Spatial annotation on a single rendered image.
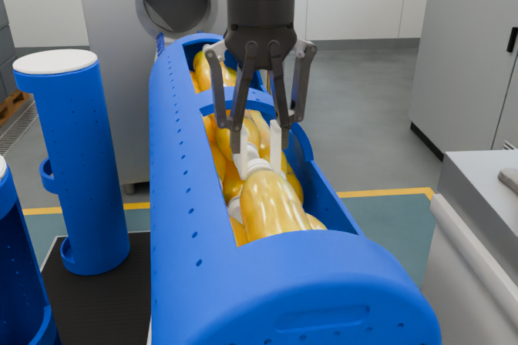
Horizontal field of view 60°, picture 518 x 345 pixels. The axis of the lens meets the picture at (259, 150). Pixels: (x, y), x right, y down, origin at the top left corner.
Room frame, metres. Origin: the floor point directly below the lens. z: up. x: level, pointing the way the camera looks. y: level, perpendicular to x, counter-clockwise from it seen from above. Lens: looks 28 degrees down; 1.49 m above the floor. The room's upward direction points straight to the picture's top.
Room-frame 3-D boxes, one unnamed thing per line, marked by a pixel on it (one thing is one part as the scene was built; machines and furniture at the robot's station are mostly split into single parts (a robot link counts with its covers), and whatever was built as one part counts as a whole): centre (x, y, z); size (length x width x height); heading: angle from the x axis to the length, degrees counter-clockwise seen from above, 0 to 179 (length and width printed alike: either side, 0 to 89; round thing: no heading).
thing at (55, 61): (1.57, 0.72, 1.03); 0.28 x 0.28 x 0.01
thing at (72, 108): (1.57, 0.72, 0.59); 0.28 x 0.28 x 0.88
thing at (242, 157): (0.51, 0.02, 1.22); 0.03 x 0.01 x 0.07; 12
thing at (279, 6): (0.52, 0.00, 1.38); 0.08 x 0.07 x 0.09; 102
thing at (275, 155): (0.52, -0.02, 1.22); 0.03 x 0.01 x 0.07; 12
